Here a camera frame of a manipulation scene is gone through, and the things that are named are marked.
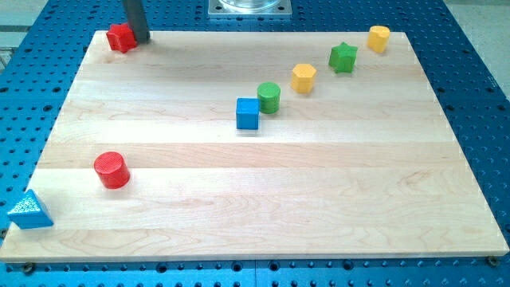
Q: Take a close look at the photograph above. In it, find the green star block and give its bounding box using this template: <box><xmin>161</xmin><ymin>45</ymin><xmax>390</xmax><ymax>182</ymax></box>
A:
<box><xmin>328</xmin><ymin>42</ymin><xmax>358</xmax><ymax>73</ymax></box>

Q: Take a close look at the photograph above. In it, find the red star block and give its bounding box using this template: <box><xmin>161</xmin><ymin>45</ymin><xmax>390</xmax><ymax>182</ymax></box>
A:
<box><xmin>106</xmin><ymin>23</ymin><xmax>138</xmax><ymax>53</ymax></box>

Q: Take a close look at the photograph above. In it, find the blue cube block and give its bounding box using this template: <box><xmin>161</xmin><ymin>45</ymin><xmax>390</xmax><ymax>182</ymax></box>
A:
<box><xmin>236</xmin><ymin>98</ymin><xmax>260</xmax><ymax>130</ymax></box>

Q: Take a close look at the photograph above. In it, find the green cylinder block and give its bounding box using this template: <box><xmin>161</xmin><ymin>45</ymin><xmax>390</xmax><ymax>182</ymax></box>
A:
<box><xmin>257</xmin><ymin>82</ymin><xmax>281</xmax><ymax>114</ymax></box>

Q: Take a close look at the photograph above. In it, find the light wooden board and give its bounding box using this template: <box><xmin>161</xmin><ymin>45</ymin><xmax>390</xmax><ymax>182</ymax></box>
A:
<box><xmin>1</xmin><ymin>30</ymin><xmax>508</xmax><ymax>262</ymax></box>

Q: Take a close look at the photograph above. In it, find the yellow hexagon block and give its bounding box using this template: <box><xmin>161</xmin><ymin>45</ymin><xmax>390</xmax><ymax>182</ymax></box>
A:
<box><xmin>291</xmin><ymin>64</ymin><xmax>317</xmax><ymax>93</ymax></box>

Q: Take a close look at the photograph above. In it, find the red cylinder block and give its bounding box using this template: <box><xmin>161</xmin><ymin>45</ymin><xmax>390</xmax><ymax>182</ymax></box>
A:
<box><xmin>93</xmin><ymin>151</ymin><xmax>131</xmax><ymax>189</ymax></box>

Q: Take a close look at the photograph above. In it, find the yellow heart block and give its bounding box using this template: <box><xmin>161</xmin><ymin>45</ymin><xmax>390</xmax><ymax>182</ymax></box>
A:
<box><xmin>367</xmin><ymin>26</ymin><xmax>390</xmax><ymax>53</ymax></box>

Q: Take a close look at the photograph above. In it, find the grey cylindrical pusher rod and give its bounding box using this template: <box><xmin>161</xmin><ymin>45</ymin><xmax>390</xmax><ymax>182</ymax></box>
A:
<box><xmin>122</xmin><ymin>0</ymin><xmax>151</xmax><ymax>44</ymax></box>

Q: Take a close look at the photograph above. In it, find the blue perforated table plate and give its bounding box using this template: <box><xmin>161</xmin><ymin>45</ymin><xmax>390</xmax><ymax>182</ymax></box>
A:
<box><xmin>1</xmin><ymin>0</ymin><xmax>509</xmax><ymax>287</ymax></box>

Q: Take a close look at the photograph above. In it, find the blue triangle block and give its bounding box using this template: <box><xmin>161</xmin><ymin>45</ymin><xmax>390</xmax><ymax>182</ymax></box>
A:
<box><xmin>7</xmin><ymin>190</ymin><xmax>53</xmax><ymax>230</ymax></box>

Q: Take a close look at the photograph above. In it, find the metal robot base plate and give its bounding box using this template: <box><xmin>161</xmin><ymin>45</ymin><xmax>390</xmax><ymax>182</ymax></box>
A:
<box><xmin>207</xmin><ymin>0</ymin><xmax>292</xmax><ymax>19</ymax></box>

